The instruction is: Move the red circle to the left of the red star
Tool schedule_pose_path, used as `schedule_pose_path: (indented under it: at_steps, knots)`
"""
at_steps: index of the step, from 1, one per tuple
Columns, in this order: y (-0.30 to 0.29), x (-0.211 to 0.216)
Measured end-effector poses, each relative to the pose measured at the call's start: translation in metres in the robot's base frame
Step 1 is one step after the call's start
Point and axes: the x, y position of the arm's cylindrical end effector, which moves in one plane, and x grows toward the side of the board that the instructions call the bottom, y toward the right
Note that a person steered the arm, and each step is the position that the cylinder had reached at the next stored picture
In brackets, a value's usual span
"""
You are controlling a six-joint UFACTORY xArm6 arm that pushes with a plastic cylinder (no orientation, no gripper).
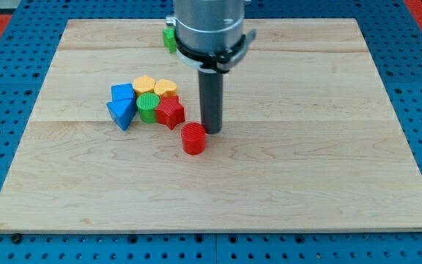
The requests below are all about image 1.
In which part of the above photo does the green block behind arm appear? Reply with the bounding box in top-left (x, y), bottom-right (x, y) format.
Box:
top-left (162, 27), bottom-right (177, 54)

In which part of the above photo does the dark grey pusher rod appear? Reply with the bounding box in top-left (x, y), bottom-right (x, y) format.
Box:
top-left (199, 71), bottom-right (223, 134)

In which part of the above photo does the blue perforated base mat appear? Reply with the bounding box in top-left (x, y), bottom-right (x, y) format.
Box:
top-left (0, 0), bottom-right (422, 263)

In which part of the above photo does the wooden board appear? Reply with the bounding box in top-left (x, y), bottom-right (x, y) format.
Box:
top-left (0, 18), bottom-right (422, 234)

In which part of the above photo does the yellow heart block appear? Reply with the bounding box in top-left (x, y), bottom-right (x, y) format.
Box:
top-left (153, 79), bottom-right (178, 98)

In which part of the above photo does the blue triangle block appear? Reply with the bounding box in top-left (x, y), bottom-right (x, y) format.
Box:
top-left (106, 99), bottom-right (136, 131)

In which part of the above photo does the green cylinder block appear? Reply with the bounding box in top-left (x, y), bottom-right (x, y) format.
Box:
top-left (136, 92), bottom-right (160, 123)

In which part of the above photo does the black clamp flange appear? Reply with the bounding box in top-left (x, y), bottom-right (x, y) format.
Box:
top-left (166, 15), bottom-right (256, 73)

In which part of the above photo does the red cylinder block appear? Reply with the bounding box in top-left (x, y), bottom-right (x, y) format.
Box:
top-left (181, 122), bottom-right (206, 155)

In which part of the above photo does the red star block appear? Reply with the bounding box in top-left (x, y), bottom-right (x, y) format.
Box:
top-left (155, 96), bottom-right (185, 130)

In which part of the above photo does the blue cube block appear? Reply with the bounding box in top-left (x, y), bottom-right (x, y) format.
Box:
top-left (111, 83), bottom-right (135, 101)

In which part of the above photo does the yellow pentagon block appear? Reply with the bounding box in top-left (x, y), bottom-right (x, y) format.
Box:
top-left (133, 76), bottom-right (155, 98)

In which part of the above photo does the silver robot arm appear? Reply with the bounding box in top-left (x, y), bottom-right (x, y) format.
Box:
top-left (166, 0), bottom-right (256, 134)

